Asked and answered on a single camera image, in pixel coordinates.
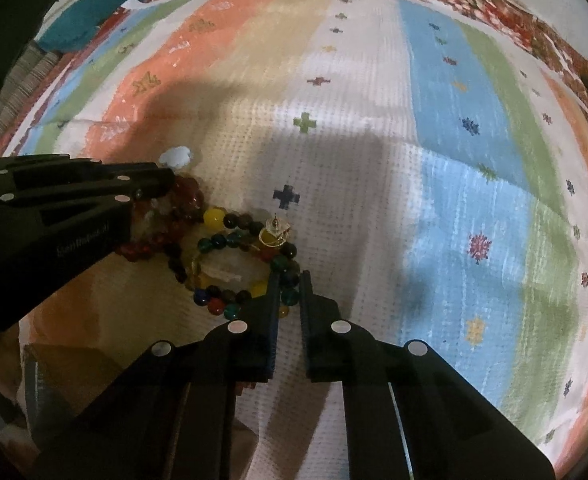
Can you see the teal quilted pillow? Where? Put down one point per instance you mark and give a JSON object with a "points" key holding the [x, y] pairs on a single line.
{"points": [[94, 0]]}

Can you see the gold earring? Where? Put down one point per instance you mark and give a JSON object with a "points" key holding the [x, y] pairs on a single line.
{"points": [[274, 235]]}

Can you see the grey striped cushion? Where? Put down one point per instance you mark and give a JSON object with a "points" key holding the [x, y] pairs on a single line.
{"points": [[24, 95]]}

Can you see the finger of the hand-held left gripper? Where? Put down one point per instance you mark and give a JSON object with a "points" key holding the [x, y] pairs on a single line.
{"points": [[124, 180], [89, 207]]}

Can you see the striped woven mat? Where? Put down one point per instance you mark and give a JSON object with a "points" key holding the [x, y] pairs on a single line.
{"points": [[353, 110]]}

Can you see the white flower charm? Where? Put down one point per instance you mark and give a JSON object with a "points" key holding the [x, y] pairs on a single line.
{"points": [[176, 156]]}

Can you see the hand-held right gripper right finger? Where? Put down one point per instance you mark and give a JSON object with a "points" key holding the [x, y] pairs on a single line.
{"points": [[306, 305]]}

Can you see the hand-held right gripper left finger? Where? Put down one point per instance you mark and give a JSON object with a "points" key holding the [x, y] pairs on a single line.
{"points": [[273, 305]]}

